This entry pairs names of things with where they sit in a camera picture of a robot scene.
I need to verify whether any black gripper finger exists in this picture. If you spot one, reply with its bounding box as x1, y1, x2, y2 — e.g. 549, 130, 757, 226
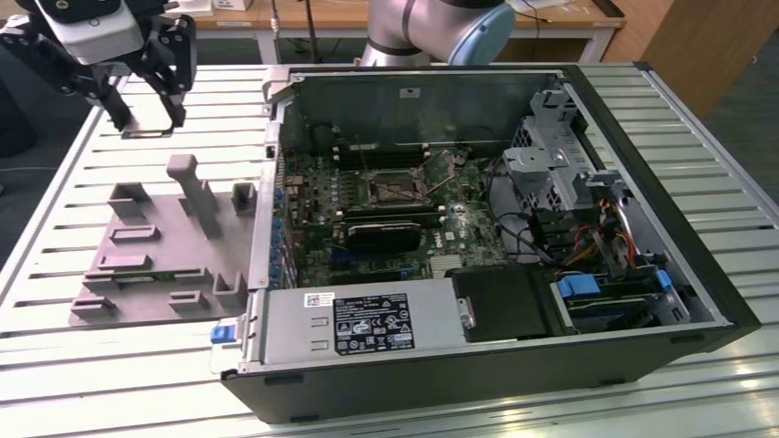
141, 13, 200, 134
0, 16, 133, 134

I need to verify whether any silver square CPU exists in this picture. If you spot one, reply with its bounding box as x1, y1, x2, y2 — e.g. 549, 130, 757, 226
118, 128, 176, 140

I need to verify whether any black RAM slot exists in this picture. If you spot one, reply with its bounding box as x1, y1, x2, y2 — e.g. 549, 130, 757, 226
341, 203, 440, 216
338, 154, 428, 171
336, 142, 426, 159

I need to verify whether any CPU socket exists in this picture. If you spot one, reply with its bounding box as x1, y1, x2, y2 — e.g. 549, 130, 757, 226
362, 170, 428, 207

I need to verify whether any wooden desk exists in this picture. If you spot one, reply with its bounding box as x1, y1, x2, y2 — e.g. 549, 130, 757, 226
192, 0, 628, 65

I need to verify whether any grey parts rack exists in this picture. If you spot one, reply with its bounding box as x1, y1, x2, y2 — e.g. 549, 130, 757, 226
69, 153, 260, 329

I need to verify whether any black graphics card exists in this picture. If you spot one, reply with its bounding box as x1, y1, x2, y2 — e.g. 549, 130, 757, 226
344, 220, 424, 256

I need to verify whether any blue case latch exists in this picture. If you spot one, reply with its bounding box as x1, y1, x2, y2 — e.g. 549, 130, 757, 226
208, 320, 237, 344

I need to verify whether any silver power supply with label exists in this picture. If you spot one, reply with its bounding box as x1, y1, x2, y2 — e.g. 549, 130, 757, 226
240, 278, 470, 367

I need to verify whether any green motherboard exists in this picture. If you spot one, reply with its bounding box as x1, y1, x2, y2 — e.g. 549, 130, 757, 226
276, 149, 513, 289

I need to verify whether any silver metal drive cage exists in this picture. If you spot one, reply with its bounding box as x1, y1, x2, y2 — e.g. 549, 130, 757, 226
501, 89, 634, 216

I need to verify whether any small silver heatsink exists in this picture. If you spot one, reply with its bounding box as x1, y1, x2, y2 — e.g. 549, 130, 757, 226
428, 254, 465, 276

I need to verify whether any black plastic shroud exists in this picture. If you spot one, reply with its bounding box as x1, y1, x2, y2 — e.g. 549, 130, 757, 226
449, 265, 554, 343

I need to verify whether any hard disk in blue carrier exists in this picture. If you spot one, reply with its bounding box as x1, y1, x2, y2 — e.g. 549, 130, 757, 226
549, 267, 672, 332

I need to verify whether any black open PC case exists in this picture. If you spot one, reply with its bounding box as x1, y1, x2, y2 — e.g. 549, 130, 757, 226
217, 63, 762, 424

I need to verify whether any brown wooden cabinet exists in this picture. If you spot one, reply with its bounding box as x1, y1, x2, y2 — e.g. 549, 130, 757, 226
598, 0, 779, 120

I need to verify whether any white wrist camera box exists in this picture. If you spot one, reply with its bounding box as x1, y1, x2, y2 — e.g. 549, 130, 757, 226
33, 0, 148, 66

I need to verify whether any metal socket cover frame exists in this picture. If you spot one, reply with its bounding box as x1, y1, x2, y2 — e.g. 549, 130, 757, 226
416, 148, 474, 193

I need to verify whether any black wire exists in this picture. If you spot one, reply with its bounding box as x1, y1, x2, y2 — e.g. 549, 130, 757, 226
493, 213, 557, 266

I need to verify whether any coloured wire bundle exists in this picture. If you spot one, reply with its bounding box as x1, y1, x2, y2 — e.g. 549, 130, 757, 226
562, 198, 641, 275

